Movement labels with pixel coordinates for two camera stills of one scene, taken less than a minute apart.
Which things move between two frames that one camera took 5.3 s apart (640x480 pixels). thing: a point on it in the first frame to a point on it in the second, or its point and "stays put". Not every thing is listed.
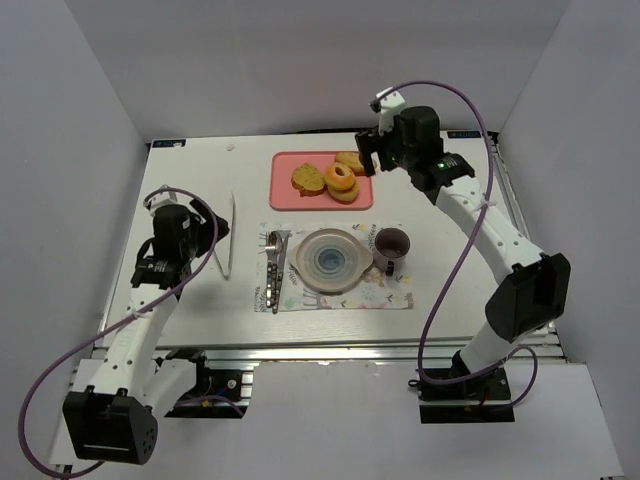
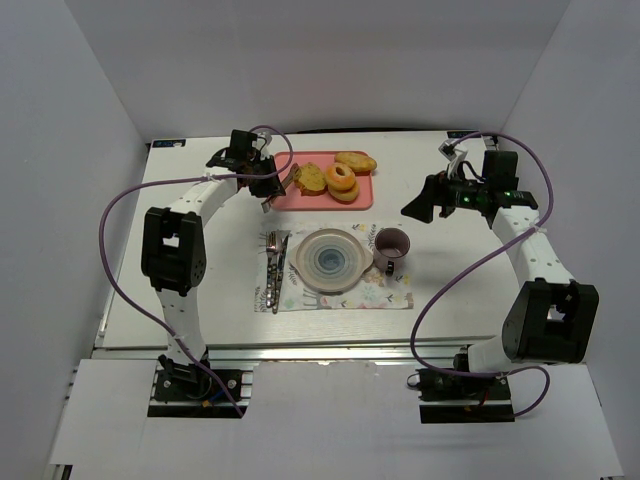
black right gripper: (373, 148) to (439, 195)
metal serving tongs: (227, 274) to (288, 180)
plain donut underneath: (344, 197) stays put
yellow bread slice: (308, 179) stays put
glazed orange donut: (336, 181) stays put
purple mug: (391, 246) stays put
